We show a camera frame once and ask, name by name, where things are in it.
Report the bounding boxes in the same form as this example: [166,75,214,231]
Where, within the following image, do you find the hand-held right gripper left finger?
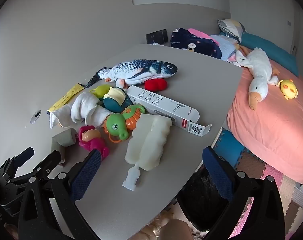
[18,149,103,240]

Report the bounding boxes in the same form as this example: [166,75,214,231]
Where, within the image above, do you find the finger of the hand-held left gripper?
[0,147,35,180]
[28,151,62,183]

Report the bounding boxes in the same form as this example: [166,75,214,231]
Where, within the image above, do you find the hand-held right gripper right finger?
[203,146,286,240]

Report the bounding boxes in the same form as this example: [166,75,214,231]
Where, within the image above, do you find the yellow paper packet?
[47,82,85,115]

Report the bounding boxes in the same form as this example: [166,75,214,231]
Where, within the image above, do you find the teal dinosaur toy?
[103,87,134,113]

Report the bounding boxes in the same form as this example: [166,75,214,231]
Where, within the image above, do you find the grey cardboard piece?
[51,127,78,167]

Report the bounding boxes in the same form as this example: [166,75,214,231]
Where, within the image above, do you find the foam floor mat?
[167,127,303,240]

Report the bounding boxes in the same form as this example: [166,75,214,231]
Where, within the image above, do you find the pink toy figure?
[78,125,110,160]

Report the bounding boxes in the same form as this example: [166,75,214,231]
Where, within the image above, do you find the green seahorse toy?
[103,104,146,143]

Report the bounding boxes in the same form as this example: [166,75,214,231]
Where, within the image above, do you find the white rolled towel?
[49,91,110,129]

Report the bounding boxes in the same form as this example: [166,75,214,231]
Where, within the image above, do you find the pink bed sheet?
[227,57,303,188]

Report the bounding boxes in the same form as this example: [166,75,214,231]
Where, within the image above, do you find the person's knee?
[159,219,192,240]

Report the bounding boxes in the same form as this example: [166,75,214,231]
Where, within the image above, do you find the white sponge bottle brush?
[122,114,173,192]

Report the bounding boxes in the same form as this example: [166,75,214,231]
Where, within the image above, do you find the yellow-green plastic toy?
[89,84,112,98]

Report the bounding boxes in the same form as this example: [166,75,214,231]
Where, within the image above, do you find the white cardboard box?
[126,85,212,137]

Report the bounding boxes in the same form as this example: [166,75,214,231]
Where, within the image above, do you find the red plush heart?
[144,79,168,92]

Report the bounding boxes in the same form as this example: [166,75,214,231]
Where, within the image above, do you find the yellow chick plush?
[279,79,299,100]

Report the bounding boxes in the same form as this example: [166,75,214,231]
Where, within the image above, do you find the white goose plush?
[235,47,279,111]

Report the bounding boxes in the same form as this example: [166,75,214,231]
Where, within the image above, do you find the blue plush fish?
[85,59,178,88]

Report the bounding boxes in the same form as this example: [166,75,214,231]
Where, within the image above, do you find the light blue blanket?
[210,34,238,62]

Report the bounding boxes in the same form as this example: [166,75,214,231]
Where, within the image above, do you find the navy printed blanket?
[170,27,222,60]

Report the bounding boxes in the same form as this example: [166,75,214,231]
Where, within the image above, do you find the teal pillow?
[240,32,299,77]

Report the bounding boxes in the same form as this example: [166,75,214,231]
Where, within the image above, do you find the pink cloth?
[187,28,214,43]

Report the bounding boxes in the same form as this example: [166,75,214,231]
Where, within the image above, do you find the patterned pillow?
[218,19,246,43]

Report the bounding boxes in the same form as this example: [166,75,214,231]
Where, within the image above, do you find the white door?
[292,0,303,55]

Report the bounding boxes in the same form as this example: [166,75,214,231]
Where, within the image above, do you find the silver cable grommet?
[30,110,41,124]

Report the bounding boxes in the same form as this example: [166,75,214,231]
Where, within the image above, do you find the black wall socket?
[146,29,169,45]

